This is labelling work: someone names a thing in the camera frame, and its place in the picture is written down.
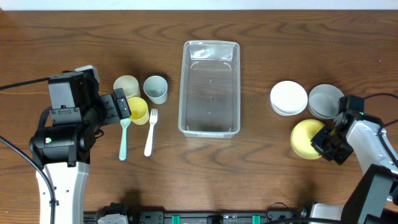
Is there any yellow plastic cup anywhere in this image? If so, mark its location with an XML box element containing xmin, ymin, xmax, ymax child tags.
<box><xmin>127</xmin><ymin>97</ymin><xmax>149</xmax><ymax>125</ymax></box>

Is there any white plastic cup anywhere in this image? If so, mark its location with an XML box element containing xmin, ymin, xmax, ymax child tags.
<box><xmin>113</xmin><ymin>75</ymin><xmax>141</xmax><ymax>99</ymax></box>

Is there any yellow plastic bowl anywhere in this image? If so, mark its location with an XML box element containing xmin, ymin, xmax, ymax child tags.
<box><xmin>290</xmin><ymin>119</ymin><xmax>325</xmax><ymax>160</ymax></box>

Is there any grey plastic bowl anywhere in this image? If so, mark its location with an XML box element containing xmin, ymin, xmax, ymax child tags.
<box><xmin>308</xmin><ymin>84</ymin><xmax>344</xmax><ymax>119</ymax></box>

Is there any white plastic bowl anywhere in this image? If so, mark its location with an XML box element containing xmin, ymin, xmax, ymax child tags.
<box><xmin>270</xmin><ymin>80</ymin><xmax>308</xmax><ymax>116</ymax></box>

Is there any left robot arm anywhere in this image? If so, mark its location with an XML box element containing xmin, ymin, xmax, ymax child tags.
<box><xmin>30</xmin><ymin>66</ymin><xmax>131</xmax><ymax>223</ymax></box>

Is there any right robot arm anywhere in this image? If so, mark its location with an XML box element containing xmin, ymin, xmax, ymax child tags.
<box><xmin>300</xmin><ymin>95</ymin><xmax>397</xmax><ymax>223</ymax></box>

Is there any clear plastic container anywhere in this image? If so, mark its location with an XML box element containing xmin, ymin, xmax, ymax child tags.
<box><xmin>178</xmin><ymin>40</ymin><xmax>241</xmax><ymax>139</ymax></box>

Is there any mint green plastic spoon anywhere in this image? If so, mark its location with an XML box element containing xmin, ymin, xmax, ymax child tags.
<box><xmin>119</xmin><ymin>118</ymin><xmax>131</xmax><ymax>161</ymax></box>

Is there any white plastic fork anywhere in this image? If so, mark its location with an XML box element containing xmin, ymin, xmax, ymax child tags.
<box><xmin>144</xmin><ymin>108</ymin><xmax>158</xmax><ymax>157</ymax></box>

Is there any grey plastic cup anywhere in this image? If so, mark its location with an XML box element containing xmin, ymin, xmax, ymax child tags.
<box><xmin>143</xmin><ymin>75</ymin><xmax>168</xmax><ymax>105</ymax></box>

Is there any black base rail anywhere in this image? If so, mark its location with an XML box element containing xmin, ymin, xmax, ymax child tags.
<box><xmin>83</xmin><ymin>210</ymin><xmax>299</xmax><ymax>224</ymax></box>

